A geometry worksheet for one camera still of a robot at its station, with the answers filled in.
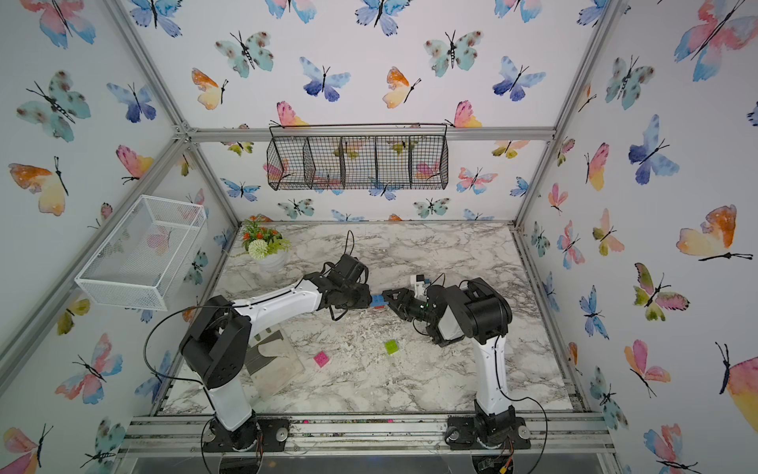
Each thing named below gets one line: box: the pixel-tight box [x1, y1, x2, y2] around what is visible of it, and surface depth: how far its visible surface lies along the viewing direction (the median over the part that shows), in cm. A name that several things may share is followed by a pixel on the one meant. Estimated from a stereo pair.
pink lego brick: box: [313, 350, 330, 368], surface depth 87 cm
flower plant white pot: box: [228, 218, 293, 273], surface depth 98 cm
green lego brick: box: [384, 339, 400, 356], surface depth 90 cm
